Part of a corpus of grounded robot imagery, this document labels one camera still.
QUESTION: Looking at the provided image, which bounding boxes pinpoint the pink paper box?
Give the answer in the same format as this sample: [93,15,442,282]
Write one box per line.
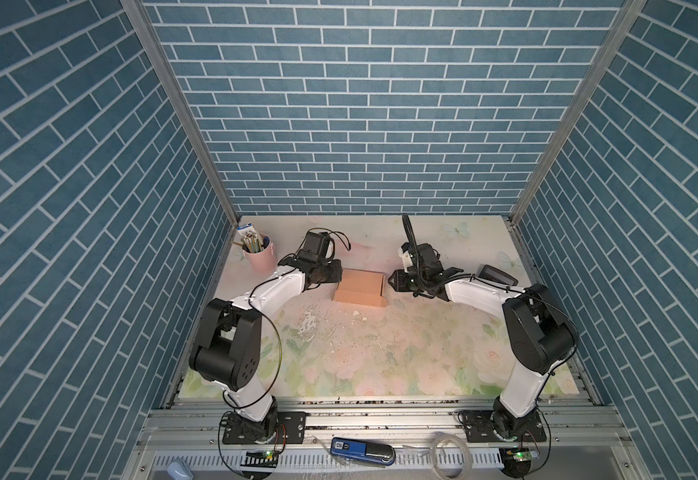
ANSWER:
[333,269,388,308]

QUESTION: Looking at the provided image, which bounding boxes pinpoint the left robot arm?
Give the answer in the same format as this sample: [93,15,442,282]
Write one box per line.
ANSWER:
[188,227,352,428]

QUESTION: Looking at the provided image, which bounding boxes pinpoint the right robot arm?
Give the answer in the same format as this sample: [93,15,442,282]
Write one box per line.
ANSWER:
[388,241,580,425]

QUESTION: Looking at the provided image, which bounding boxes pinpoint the pink pen holder cup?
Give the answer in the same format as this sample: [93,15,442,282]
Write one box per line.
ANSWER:
[243,236,277,274]

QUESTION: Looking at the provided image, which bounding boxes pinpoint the black Dexin desk calculator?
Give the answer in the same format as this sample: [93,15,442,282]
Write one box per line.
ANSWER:
[478,264,519,286]

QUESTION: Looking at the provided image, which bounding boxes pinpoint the pens in cup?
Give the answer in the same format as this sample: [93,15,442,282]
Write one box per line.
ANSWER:
[236,223,267,254]

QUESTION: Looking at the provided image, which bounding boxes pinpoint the blue handheld device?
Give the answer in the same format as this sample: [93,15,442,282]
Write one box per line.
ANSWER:
[329,437,396,467]

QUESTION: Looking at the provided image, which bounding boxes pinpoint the right controller board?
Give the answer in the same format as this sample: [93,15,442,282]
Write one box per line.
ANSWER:
[499,448,534,479]

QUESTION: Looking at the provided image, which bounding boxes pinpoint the controller board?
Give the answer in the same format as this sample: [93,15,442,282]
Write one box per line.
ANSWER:
[499,448,534,479]
[240,450,280,480]

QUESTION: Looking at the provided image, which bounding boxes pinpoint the left controller board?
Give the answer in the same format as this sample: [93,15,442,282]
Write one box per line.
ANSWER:
[240,450,280,480]

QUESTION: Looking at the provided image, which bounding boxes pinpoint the light blue object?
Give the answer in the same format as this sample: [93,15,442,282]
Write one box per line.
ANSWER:
[166,458,194,480]

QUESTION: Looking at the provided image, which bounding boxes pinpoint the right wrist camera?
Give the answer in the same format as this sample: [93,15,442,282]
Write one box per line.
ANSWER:
[398,247,414,272]

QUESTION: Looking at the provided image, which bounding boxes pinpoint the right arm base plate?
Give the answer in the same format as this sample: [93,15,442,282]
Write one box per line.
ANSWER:
[455,409,548,443]

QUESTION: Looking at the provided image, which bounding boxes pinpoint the coiled white cable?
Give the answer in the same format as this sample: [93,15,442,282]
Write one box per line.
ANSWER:
[429,431,473,480]

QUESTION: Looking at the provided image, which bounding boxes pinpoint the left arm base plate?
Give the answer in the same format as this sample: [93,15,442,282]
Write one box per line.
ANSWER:
[220,411,307,446]

